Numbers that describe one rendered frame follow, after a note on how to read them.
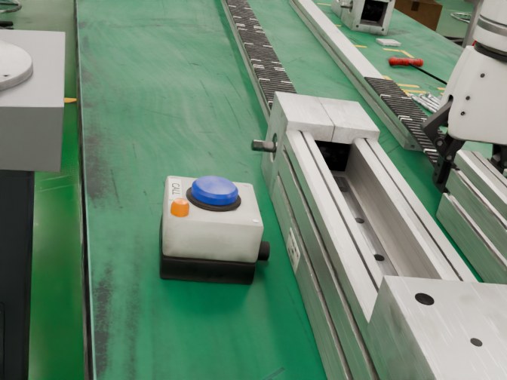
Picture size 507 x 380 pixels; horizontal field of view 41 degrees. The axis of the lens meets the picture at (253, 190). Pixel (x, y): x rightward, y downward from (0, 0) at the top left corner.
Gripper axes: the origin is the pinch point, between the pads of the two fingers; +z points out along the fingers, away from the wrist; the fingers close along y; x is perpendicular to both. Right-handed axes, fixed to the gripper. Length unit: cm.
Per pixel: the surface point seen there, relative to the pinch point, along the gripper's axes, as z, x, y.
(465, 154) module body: -5.4, 6.6, 4.8
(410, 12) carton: 43, -357, -131
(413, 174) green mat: 3.1, -6.3, 3.7
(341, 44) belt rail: 0, -59, 1
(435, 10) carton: 39, -358, -148
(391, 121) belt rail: 2.1, -23.3, 1.4
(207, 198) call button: -3.9, 19.0, 32.9
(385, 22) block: 0, -88, -17
